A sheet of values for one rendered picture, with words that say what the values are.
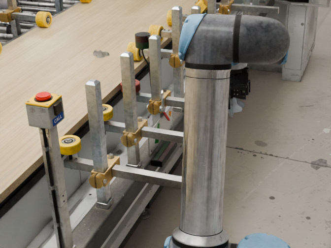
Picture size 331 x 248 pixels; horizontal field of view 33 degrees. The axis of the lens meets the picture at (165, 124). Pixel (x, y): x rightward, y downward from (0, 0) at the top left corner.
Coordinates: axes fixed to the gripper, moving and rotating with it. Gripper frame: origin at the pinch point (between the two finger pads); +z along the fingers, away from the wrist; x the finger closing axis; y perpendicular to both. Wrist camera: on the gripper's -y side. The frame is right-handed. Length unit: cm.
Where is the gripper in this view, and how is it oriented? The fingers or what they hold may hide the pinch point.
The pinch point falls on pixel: (229, 113)
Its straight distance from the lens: 222.0
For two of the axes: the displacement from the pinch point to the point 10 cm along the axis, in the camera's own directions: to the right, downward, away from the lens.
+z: 0.6, 8.9, 4.6
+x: 3.7, -4.4, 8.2
